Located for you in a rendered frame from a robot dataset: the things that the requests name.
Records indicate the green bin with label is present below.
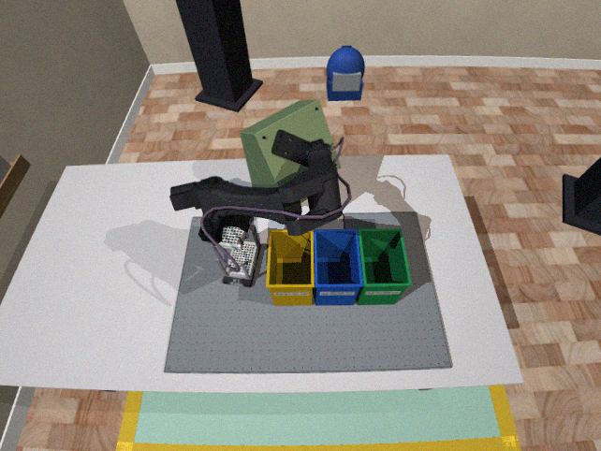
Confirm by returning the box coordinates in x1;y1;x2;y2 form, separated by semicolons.
357;228;412;305

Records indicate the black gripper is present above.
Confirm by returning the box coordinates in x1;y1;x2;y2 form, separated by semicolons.
224;215;251;232

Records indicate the yellow bin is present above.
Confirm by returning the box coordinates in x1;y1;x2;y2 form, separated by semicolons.
266;230;315;306

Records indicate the blue open bin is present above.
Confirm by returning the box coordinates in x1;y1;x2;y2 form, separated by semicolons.
314;229;363;305

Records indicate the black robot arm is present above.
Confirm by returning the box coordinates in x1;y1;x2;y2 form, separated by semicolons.
169;130;343;243

